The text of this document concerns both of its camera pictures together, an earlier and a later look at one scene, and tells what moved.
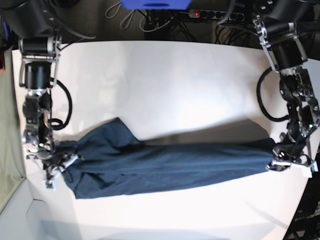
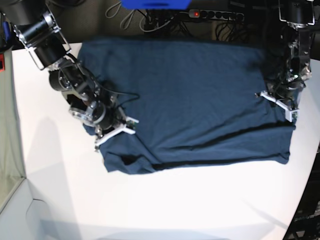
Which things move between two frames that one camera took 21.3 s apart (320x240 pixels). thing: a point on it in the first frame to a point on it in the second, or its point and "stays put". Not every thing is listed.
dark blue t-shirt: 109,158 to 198,104
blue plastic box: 157,4 stays put
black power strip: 215,14 stays put
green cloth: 12,170 stays put
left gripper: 47,153 to 103,117
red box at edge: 2,62 stays put
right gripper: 292,152 to 288,91
